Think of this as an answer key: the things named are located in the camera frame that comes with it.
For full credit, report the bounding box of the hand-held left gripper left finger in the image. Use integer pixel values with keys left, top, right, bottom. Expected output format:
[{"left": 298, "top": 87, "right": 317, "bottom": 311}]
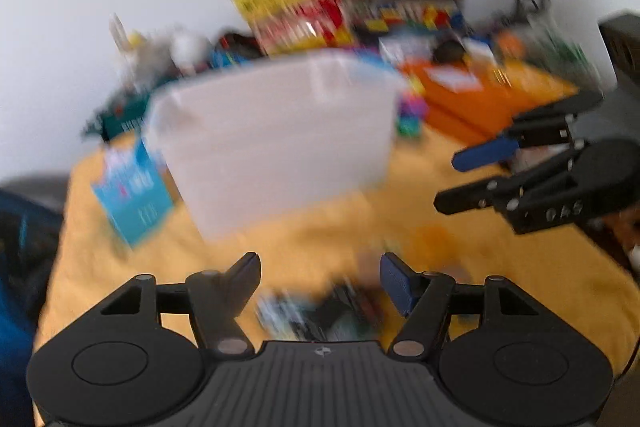
[{"left": 100, "top": 251, "right": 262, "bottom": 356}]

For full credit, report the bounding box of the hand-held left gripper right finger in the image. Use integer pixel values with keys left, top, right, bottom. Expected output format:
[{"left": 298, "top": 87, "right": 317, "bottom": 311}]
[{"left": 378, "top": 251, "right": 545, "bottom": 358}]

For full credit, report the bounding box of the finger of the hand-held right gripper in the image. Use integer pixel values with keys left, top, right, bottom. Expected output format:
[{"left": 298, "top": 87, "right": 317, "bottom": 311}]
[
  {"left": 451, "top": 91, "right": 606, "bottom": 172},
  {"left": 433, "top": 139, "right": 591, "bottom": 236}
]

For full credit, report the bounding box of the white plastic bin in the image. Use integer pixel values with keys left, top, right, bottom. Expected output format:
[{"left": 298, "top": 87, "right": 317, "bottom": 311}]
[{"left": 142, "top": 49, "right": 408, "bottom": 242}]

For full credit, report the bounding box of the orange cloth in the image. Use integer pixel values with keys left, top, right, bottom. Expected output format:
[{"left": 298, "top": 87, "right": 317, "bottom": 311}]
[{"left": 400, "top": 57, "right": 581, "bottom": 145}]

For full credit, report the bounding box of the black toy car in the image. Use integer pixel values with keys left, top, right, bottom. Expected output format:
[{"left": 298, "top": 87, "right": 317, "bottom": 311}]
[{"left": 305, "top": 282, "right": 386, "bottom": 342}]

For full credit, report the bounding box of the yellow cloth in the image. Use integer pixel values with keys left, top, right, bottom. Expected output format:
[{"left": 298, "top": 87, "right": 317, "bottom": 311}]
[{"left": 32, "top": 127, "right": 640, "bottom": 427}]

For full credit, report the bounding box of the white paper card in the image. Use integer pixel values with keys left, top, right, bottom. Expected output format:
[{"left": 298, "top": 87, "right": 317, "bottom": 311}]
[{"left": 430, "top": 67, "right": 483, "bottom": 92}]

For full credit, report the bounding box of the stack of colourful bricks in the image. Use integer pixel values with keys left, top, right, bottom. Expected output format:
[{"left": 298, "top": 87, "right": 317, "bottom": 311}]
[{"left": 396, "top": 79, "right": 430, "bottom": 138}]

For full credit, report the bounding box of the small black object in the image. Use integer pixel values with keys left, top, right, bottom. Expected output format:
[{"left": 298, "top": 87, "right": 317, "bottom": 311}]
[{"left": 432, "top": 39, "right": 466, "bottom": 65}]

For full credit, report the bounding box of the clear pen holder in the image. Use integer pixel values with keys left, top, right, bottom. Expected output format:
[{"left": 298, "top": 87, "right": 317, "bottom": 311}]
[{"left": 530, "top": 14, "right": 601, "bottom": 82}]

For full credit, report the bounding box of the light blue cardboard box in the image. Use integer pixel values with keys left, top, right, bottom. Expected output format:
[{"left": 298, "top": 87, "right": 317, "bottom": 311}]
[{"left": 91, "top": 139, "right": 175, "bottom": 249}]

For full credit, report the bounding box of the colourful brick set box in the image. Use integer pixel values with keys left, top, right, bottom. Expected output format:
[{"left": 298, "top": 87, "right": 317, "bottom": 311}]
[{"left": 357, "top": 0, "right": 463, "bottom": 34}]

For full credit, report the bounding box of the teal box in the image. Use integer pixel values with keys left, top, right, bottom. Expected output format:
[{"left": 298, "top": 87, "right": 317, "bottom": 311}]
[{"left": 82, "top": 92, "right": 151, "bottom": 142}]

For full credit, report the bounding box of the blue and black playpen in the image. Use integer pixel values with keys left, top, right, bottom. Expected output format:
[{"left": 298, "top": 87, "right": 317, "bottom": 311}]
[{"left": 0, "top": 177, "right": 68, "bottom": 427}]

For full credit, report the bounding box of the white round object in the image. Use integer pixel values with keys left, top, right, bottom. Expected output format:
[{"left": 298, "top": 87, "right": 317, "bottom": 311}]
[{"left": 170, "top": 32, "right": 211, "bottom": 75}]

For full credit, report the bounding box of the yellow red snack box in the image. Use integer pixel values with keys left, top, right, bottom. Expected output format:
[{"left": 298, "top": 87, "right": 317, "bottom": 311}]
[{"left": 230, "top": 0, "right": 356, "bottom": 56}]

